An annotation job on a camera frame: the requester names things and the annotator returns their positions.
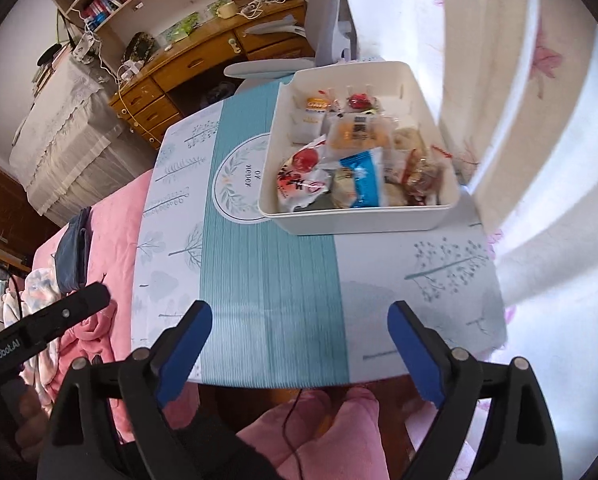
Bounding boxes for bin with plastic bag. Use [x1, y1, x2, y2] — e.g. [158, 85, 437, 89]
[203, 81, 236, 107]

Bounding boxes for black round object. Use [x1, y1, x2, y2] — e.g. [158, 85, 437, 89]
[36, 44, 62, 67]

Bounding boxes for blue foil snack packet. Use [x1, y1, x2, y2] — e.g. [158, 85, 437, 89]
[339, 147, 386, 209]

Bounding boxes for leaf-printed teal tablecloth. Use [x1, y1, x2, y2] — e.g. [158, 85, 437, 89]
[130, 62, 510, 392]

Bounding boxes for white patterned blanket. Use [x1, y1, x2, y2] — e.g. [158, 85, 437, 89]
[21, 267, 62, 311]

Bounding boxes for pink bed sheet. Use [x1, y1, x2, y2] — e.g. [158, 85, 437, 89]
[31, 172, 204, 446]

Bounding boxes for black cable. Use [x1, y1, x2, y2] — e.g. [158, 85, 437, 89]
[281, 387, 307, 480]

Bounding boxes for wooden desk with drawers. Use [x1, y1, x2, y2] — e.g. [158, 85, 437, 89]
[46, 0, 320, 151]

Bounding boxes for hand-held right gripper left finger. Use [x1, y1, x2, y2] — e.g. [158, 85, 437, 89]
[36, 300, 214, 480]

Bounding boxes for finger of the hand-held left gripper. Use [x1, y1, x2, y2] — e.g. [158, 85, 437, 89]
[21, 282, 112, 347]

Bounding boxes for white packet with red print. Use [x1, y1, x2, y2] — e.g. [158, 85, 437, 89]
[276, 135, 332, 212]

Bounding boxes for row of books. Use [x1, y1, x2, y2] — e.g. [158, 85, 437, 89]
[81, 0, 130, 31]

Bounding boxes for person's left hand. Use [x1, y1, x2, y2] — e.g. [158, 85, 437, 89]
[14, 387, 54, 465]

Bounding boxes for pink fleece garment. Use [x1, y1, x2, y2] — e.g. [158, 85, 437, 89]
[59, 305, 120, 386]

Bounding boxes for white lace cover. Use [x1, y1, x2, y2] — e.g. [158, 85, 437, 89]
[9, 52, 130, 217]

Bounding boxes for green packet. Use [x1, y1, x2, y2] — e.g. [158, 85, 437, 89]
[158, 11, 200, 45]

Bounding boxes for dark wooden cabinet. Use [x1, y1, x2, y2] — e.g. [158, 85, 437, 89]
[0, 150, 62, 271]

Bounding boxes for grey office chair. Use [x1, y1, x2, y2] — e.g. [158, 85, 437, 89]
[223, 0, 360, 81]

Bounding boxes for cream plastic storage bin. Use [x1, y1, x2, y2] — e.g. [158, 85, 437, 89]
[256, 60, 464, 237]

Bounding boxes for person's pink trouser legs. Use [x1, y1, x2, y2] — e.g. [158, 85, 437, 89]
[236, 385, 480, 480]

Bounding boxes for orange cake snack packet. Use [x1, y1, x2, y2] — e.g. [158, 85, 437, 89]
[326, 112, 397, 155]

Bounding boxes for red nut snack packet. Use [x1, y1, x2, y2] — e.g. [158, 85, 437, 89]
[401, 145, 454, 207]

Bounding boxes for white floral curtain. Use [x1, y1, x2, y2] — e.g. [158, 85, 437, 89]
[336, 0, 598, 480]

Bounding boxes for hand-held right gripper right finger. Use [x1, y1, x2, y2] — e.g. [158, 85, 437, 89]
[388, 301, 564, 480]

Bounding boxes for blue denim garment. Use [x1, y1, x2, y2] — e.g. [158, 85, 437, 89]
[54, 206, 94, 295]

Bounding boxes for small red snack packet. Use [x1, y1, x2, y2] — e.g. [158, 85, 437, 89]
[345, 87, 382, 115]

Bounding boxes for white power strip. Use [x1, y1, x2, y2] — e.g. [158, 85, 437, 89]
[116, 60, 146, 82]

